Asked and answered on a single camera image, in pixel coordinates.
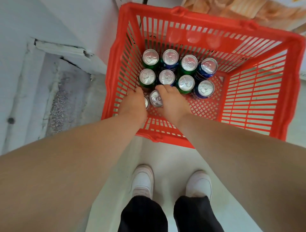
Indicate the person's right hand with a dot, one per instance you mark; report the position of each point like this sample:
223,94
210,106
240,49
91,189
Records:
174,105

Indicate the person's left hand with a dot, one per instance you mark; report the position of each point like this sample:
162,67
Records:
132,105

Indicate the person's right fingers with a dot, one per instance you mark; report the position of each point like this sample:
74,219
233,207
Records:
167,89

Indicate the person's left fingers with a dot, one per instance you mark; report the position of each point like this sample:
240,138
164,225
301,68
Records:
136,90

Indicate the silver-topped drink can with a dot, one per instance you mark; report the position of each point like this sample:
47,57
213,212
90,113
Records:
155,99
146,102

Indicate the person's left forearm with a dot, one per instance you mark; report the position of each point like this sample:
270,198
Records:
67,172

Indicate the person's right forearm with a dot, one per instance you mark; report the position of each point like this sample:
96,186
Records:
251,167

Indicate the cluster of green blue cans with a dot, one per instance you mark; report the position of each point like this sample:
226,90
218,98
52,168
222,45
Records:
186,83

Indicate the red plastic shopping basket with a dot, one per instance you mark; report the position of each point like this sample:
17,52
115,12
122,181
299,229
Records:
253,100

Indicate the white left shoe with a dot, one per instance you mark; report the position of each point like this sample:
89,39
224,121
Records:
143,180

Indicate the white shoe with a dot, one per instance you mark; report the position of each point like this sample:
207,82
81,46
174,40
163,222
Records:
199,184
143,180

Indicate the white right shoe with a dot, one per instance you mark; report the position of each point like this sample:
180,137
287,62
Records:
199,184

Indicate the brown printed cardboard box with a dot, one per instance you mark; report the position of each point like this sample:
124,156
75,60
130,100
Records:
251,9

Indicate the black trousers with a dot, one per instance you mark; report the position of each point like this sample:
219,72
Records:
143,215

